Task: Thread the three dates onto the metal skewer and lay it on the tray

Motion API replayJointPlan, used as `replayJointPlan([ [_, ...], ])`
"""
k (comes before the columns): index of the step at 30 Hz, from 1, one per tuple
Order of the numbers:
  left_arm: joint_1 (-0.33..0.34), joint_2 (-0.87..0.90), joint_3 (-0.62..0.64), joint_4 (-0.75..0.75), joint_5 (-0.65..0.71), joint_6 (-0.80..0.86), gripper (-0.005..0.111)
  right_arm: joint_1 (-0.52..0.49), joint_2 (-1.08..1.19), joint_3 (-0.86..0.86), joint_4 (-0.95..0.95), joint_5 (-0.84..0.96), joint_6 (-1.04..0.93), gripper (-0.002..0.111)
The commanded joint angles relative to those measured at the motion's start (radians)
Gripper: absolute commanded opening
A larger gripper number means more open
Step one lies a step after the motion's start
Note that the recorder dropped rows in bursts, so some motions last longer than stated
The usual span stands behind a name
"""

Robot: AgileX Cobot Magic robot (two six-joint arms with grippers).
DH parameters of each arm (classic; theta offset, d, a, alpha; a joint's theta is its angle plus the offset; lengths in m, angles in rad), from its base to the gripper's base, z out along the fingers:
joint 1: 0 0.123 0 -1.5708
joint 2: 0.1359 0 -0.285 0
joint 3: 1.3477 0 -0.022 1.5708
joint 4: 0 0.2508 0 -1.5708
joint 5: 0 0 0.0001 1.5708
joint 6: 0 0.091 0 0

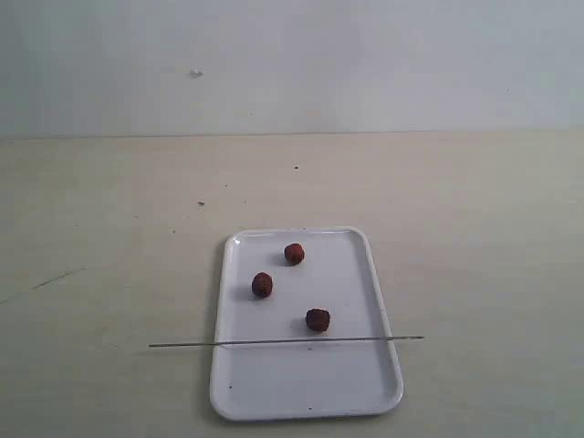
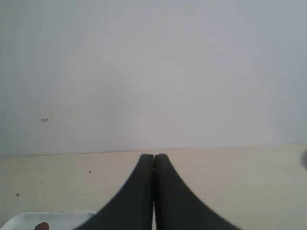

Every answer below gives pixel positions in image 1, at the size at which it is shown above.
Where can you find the white rectangular plastic tray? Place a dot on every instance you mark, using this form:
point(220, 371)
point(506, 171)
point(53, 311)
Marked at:
point(302, 380)

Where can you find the red ball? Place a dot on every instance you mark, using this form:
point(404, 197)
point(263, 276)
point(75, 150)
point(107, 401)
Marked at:
point(262, 285)
point(317, 320)
point(294, 254)

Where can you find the thin metal skewer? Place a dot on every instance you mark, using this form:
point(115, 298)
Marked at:
point(226, 343)

